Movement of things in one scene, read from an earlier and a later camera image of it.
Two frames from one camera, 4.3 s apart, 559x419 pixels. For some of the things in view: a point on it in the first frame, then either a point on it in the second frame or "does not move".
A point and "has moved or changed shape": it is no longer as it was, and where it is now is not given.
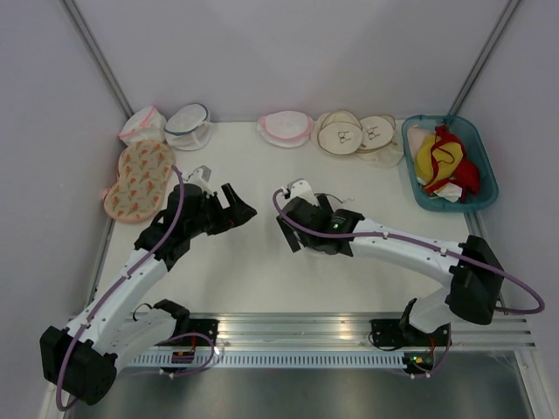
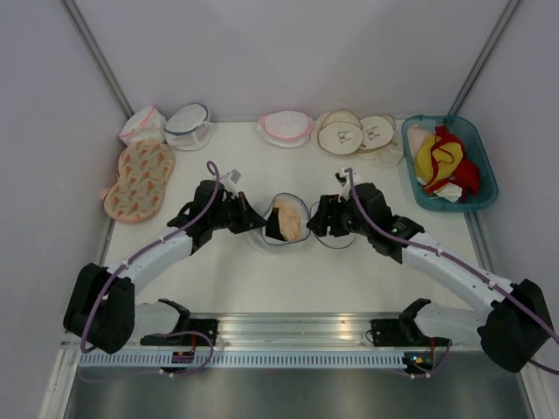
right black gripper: x=290 y=236 -> x=329 y=205
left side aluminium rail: x=100 y=263 does not move
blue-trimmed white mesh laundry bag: x=359 y=246 has moved or changed shape
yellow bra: x=449 y=155 does not move
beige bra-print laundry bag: x=338 y=132 does not move
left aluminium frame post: x=79 y=22 does not move
